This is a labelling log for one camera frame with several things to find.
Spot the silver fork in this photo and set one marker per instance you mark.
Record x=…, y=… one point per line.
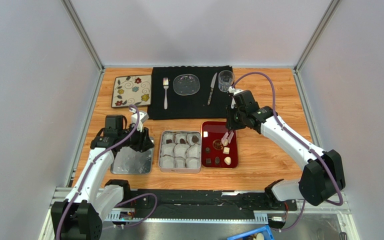
x=166, y=87

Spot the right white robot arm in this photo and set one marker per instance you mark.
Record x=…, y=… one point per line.
x=322, y=171

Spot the floral square plate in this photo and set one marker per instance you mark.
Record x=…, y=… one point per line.
x=132, y=90

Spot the silver chocolate tin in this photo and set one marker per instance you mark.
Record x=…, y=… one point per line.
x=180, y=158

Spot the clear drinking glass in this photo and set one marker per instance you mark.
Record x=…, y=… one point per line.
x=225, y=80

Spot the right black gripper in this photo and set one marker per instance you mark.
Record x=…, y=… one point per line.
x=231, y=122

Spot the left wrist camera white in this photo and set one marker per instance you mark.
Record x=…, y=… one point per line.
x=139, y=118

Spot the blue plastic crate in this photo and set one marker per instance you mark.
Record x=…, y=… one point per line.
x=261, y=233

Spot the silver table knife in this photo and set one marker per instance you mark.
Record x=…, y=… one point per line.
x=212, y=85

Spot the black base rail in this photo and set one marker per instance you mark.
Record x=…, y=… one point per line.
x=220, y=206

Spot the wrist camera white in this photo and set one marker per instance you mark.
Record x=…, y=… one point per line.
x=139, y=118
x=233, y=92

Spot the white square chocolate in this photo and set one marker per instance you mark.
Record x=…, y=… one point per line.
x=226, y=150

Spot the silver tin lid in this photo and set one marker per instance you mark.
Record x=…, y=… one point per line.
x=130, y=162

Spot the white shell chocolate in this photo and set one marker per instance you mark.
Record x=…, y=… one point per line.
x=227, y=161
x=225, y=143

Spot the red lacquer tray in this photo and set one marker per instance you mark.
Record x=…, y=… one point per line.
x=211, y=135

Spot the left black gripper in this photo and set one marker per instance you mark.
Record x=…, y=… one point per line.
x=143, y=142

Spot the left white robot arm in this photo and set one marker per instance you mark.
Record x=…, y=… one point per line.
x=81, y=214

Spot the clear glass plate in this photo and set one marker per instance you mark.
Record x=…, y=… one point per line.
x=186, y=84

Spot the pink metal tongs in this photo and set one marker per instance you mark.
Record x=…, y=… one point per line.
x=228, y=136

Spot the dark textured chocolate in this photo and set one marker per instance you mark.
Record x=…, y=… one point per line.
x=195, y=139

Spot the black cloth placemat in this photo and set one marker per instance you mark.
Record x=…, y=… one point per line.
x=190, y=106

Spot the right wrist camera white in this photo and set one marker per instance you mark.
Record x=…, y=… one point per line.
x=233, y=92

